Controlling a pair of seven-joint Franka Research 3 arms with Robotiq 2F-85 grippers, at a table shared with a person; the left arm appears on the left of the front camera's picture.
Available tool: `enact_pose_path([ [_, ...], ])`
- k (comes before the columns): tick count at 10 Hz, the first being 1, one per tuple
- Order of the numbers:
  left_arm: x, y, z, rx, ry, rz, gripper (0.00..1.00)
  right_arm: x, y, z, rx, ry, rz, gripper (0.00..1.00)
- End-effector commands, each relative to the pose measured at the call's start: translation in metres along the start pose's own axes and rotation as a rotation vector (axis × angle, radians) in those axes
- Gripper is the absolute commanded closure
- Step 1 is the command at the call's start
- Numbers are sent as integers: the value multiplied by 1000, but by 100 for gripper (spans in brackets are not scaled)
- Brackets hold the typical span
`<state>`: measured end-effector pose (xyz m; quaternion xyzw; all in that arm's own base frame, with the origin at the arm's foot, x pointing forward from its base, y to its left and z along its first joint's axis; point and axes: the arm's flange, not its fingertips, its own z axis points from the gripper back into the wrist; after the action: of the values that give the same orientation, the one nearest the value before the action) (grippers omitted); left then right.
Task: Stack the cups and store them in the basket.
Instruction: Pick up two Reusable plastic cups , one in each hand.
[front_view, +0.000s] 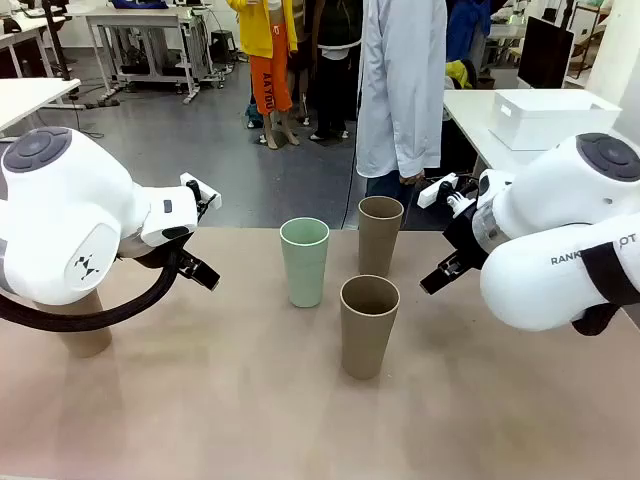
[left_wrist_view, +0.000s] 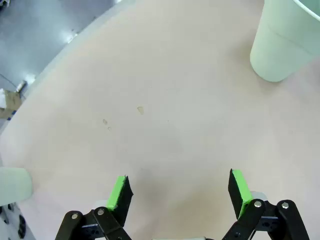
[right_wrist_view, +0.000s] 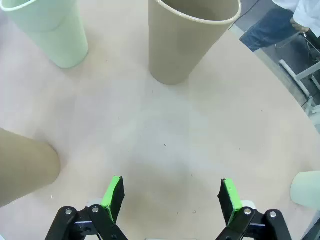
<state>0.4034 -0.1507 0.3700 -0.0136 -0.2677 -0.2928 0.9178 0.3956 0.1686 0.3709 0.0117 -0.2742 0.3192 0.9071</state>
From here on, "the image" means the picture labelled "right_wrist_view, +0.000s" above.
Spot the person's left hand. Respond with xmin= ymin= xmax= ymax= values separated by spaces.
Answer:
xmin=290 ymin=20 xmax=310 ymax=34

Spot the person's blue jeans leg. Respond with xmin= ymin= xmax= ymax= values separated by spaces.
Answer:
xmin=239 ymin=3 xmax=302 ymax=53

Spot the tan plastic cup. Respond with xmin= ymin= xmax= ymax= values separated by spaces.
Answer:
xmin=0 ymin=127 xmax=62 ymax=208
xmin=147 ymin=0 xmax=243 ymax=86

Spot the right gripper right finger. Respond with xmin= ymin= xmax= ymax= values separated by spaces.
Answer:
xmin=214 ymin=178 xmax=293 ymax=240

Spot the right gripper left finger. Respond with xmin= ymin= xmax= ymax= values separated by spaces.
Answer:
xmin=46 ymin=175 xmax=131 ymax=240

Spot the thin black cable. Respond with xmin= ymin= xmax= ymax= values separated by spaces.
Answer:
xmin=227 ymin=0 xmax=261 ymax=31

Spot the person in white coat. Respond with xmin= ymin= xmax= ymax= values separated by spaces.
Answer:
xmin=271 ymin=0 xmax=320 ymax=38

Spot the pale green plastic cup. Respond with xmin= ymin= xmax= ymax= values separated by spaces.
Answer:
xmin=289 ymin=170 xmax=320 ymax=211
xmin=0 ymin=0 xmax=90 ymax=69

